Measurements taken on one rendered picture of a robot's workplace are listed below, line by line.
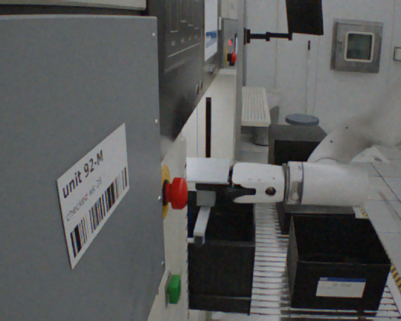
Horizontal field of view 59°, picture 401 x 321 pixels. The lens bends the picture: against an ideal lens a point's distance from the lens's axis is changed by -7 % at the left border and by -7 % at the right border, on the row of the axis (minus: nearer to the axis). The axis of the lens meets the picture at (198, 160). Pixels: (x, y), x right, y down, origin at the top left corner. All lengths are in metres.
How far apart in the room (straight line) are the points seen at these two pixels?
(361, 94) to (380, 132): 4.80
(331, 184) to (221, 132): 0.52
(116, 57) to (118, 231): 0.12
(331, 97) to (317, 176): 4.71
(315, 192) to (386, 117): 0.19
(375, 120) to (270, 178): 0.22
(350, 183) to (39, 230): 0.64
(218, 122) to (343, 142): 0.46
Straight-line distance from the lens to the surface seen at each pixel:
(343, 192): 0.74
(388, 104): 0.72
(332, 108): 5.46
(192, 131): 1.17
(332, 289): 1.16
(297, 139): 1.86
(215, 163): 0.78
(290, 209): 1.51
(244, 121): 2.83
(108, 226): 0.25
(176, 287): 0.53
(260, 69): 5.25
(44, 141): 0.17
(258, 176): 0.72
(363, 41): 5.30
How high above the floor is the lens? 1.55
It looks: 21 degrees down
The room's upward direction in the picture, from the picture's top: straight up
